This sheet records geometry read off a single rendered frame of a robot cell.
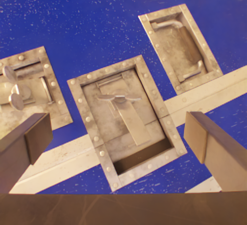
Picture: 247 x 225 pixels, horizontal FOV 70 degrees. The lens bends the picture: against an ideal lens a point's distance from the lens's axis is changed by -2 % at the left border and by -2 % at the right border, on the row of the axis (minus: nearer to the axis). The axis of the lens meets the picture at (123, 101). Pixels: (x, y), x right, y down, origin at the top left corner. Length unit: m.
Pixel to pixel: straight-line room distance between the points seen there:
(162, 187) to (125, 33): 0.25
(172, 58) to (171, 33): 0.05
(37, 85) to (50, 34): 0.08
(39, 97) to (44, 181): 0.12
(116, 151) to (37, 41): 0.21
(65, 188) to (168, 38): 0.30
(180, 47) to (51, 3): 0.24
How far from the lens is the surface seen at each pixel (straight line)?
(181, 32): 0.37
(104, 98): 0.24
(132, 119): 0.25
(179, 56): 0.35
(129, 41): 0.32
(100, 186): 0.27
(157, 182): 0.29
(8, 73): 0.27
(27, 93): 0.28
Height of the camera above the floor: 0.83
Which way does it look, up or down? 13 degrees down
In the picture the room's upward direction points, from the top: 112 degrees counter-clockwise
